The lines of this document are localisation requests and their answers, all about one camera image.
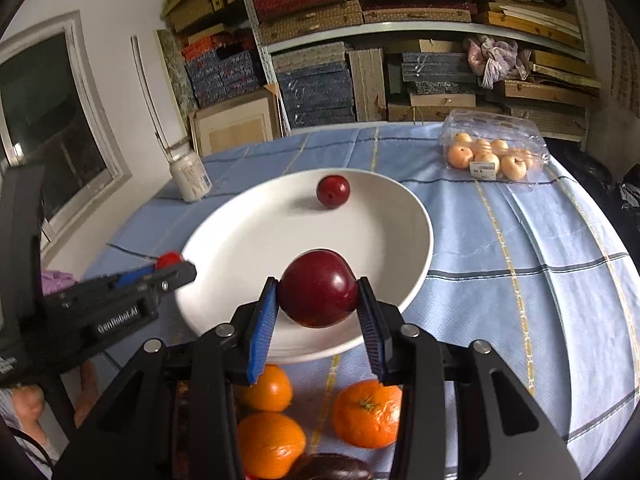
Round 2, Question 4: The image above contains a dark red plum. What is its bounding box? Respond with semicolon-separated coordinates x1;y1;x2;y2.
277;249;361;329

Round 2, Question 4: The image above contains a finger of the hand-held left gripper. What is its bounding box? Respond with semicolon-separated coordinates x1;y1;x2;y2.
111;264;160;289
115;260;197;303

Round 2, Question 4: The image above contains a clear plastic clamshell box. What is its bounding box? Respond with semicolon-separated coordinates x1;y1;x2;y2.
439;108;551;183

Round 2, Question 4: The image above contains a marble patterned board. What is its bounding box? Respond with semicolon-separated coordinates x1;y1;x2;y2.
156;29;201;111

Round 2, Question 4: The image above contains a pink plastic bag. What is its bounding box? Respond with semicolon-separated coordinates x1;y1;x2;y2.
466;35;531;91

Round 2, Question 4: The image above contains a light wooden framed panel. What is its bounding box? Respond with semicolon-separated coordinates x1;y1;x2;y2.
189;87;283;157

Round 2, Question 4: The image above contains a purple cloth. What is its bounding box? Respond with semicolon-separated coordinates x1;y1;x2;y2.
40;269;77;297

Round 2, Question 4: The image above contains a person's left hand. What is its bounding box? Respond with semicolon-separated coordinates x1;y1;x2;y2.
10;360;101;454

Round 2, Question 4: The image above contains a white can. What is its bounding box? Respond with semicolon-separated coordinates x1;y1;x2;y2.
169;142;212;204

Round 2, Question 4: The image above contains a pack of yellow apples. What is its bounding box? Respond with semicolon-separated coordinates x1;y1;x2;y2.
446;131;543;182

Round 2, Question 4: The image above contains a person's left forearm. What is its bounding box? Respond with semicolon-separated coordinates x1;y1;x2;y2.
0;390;56;480

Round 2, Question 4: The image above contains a dark purple plum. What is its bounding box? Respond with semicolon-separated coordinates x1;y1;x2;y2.
287;452;376;480

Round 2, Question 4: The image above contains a white framed window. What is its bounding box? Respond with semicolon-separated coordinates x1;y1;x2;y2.
0;10;133;261

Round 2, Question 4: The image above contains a black cable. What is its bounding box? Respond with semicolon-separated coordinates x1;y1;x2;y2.
7;425;57;467

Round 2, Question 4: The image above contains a white plate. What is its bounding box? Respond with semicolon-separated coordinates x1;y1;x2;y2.
173;167;435;367

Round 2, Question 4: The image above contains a white stick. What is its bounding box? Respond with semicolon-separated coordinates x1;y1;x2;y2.
131;35;173;153

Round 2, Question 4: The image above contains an orange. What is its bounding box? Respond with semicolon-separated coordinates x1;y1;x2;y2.
236;412;307;480
332;379;403;449
235;364;294;413

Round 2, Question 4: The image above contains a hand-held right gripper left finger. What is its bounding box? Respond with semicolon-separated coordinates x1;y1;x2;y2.
52;276;281;480

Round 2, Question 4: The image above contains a blue checked tablecloth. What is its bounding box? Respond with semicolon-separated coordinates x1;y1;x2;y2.
82;122;640;480

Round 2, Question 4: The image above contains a black bag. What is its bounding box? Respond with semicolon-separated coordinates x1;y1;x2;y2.
545;135;640;241

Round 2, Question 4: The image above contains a white metal shelf rack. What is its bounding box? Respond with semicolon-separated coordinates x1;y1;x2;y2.
232;0;593;151

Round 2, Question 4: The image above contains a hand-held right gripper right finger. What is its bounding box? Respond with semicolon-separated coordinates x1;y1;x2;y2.
356;276;583;480

